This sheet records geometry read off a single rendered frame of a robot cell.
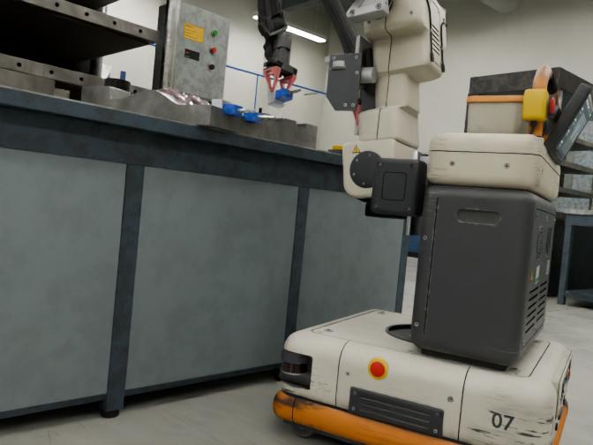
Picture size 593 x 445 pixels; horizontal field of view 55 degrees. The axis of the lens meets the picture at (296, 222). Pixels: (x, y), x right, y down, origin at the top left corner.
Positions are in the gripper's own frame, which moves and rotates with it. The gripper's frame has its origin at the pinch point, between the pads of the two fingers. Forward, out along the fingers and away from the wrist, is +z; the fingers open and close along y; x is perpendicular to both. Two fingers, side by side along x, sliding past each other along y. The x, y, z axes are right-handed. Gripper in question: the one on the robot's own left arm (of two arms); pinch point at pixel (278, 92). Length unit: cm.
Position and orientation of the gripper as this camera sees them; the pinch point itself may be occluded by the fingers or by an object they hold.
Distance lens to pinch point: 192.8
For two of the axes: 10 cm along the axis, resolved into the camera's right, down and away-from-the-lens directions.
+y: -6.9, -1.8, -7.0
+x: 7.2, -0.7, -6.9
